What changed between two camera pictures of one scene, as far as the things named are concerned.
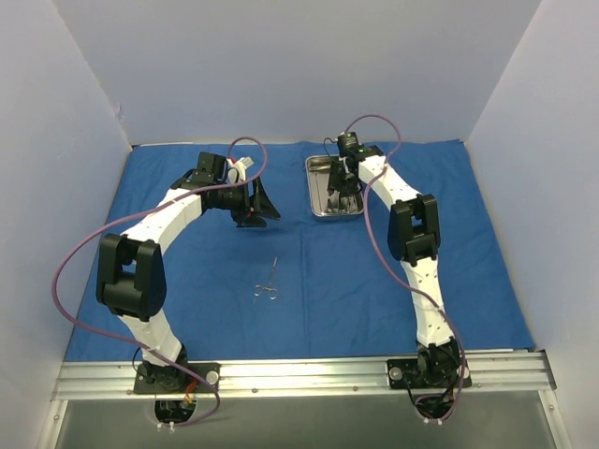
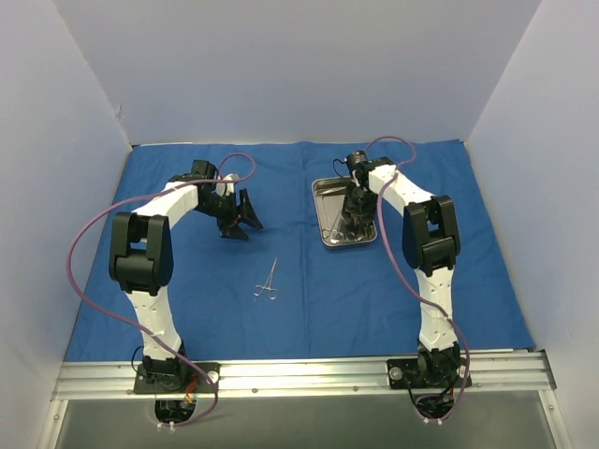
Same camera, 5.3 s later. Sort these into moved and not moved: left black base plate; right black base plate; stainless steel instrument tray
Moved: stainless steel instrument tray
Not moved: right black base plate; left black base plate
